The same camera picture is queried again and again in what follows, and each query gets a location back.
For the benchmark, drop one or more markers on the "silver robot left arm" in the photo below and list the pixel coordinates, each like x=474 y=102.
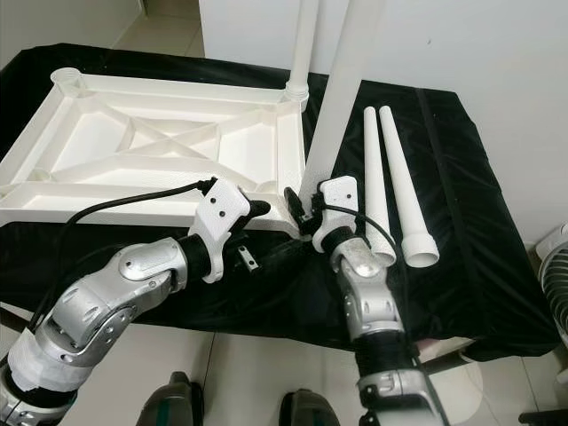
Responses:
x=133 y=284

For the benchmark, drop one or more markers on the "white floor fan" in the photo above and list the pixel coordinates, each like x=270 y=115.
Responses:
x=557 y=284

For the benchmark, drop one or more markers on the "black table cloth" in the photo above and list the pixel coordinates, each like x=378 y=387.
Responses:
x=497 y=177

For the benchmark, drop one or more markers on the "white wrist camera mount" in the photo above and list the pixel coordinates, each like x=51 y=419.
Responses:
x=222 y=213
x=342 y=195

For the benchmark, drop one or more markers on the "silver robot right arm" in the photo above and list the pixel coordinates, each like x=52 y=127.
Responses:
x=373 y=293

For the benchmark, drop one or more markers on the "grey robot left foot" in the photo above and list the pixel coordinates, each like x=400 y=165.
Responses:
x=173 y=404

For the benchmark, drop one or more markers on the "white plastic table leg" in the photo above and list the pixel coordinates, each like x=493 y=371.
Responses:
x=404 y=177
x=303 y=44
x=375 y=177
x=342 y=89

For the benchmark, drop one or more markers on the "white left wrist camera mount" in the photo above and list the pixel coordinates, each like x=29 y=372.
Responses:
x=222 y=213

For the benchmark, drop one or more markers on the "grey robot foot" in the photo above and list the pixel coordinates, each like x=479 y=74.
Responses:
x=311 y=410
x=173 y=404

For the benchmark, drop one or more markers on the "grey robot right foot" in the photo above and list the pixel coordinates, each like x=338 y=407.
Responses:
x=311 y=410

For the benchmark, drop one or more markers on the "white plastic children table top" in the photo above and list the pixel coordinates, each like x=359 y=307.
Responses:
x=142 y=133

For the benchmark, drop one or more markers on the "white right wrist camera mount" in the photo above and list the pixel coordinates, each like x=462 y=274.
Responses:
x=342 y=195

